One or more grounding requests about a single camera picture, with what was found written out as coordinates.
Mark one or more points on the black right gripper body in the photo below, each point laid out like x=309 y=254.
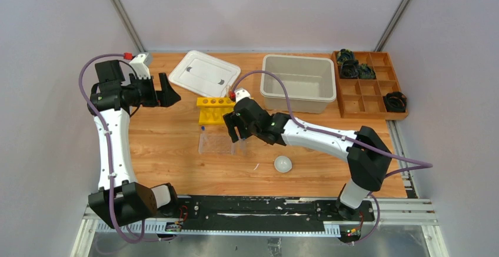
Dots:
x=246 y=131

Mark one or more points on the white plastic bin lid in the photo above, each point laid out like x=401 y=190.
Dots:
x=204 y=74

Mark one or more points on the clear test tube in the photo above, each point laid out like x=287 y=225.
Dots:
x=228 y=90

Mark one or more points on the clear acrylic tube rack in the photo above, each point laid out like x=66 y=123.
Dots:
x=217 y=143

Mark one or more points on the dark green ring part top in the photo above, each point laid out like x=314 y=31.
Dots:
x=344 y=55

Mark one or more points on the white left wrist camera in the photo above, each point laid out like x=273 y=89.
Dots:
x=140 y=63

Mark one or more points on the yellow test tube rack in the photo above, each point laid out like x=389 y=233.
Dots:
x=212 y=110

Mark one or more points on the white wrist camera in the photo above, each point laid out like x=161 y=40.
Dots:
x=240 y=94
x=140 y=63

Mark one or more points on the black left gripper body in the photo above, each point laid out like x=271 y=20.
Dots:
x=155 y=91

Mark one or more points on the white plastic bin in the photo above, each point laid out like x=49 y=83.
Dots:
x=310 y=82

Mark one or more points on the dark green ring part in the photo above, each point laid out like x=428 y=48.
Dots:
x=366 y=72
x=344 y=55

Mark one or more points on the blue capped tube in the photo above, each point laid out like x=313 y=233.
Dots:
x=202 y=136
x=243 y=147

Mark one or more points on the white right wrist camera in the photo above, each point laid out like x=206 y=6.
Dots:
x=240 y=94

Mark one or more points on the wooden compartment tray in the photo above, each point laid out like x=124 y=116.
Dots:
x=366 y=98

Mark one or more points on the black ring part on tray edge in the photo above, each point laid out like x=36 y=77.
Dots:
x=395 y=102

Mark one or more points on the dark green ring part right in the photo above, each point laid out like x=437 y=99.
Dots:
x=366 y=72

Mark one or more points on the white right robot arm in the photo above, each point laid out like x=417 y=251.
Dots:
x=367 y=156

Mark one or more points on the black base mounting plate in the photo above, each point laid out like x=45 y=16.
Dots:
x=261 y=213

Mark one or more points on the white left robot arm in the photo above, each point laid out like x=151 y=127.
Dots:
x=120 y=199

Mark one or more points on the aluminium frame rail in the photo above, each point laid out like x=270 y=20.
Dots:
x=402 y=227

